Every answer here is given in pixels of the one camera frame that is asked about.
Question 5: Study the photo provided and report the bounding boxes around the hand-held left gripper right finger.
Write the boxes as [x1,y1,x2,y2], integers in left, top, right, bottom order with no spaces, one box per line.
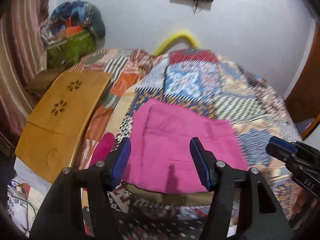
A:
[189,137,293,240]

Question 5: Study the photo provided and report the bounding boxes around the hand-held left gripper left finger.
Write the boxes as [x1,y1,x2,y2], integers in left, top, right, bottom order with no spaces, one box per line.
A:
[29,138,132,240]

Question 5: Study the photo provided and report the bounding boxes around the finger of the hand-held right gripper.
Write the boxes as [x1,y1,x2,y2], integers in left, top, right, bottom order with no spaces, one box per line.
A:
[265,142,296,165]
[271,136,298,153]

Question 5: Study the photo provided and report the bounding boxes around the pink pants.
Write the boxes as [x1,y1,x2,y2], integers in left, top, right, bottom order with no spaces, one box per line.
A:
[86,98,249,195]

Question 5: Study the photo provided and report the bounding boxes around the person's right hand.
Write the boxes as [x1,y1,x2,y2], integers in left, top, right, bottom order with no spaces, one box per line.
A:
[292,197,307,217]

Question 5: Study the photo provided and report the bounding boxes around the patchwork printed blanket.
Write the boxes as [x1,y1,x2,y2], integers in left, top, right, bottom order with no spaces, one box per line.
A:
[107,49,304,240]

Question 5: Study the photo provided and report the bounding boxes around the brown wooden door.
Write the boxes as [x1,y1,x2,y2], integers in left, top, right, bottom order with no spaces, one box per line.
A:
[284,22,320,140]

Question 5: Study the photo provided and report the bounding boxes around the wooden lap desk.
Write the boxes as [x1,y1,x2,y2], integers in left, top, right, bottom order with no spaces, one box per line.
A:
[15,70,113,184]

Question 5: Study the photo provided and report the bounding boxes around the green bag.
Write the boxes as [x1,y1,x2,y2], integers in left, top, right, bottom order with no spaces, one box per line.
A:
[46,29,97,68]

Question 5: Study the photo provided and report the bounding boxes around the yellow foam tube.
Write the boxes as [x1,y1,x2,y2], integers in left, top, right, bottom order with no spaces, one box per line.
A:
[152,30,200,57]

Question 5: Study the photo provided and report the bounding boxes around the orange box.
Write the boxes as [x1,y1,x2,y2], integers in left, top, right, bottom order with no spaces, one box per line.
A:
[65,26,83,37]

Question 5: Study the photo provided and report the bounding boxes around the striped brown curtain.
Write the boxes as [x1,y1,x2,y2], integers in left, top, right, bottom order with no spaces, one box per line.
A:
[0,0,57,150]

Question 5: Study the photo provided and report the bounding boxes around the blue patterned cloth bundle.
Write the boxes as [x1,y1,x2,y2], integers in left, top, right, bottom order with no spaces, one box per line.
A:
[41,0,107,40]

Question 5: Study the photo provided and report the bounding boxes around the thin dark cable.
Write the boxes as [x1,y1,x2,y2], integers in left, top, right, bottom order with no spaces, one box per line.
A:
[7,180,38,220]

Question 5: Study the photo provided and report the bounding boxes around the black monitor cable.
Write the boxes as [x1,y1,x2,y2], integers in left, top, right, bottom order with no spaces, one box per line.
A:
[192,0,218,15]

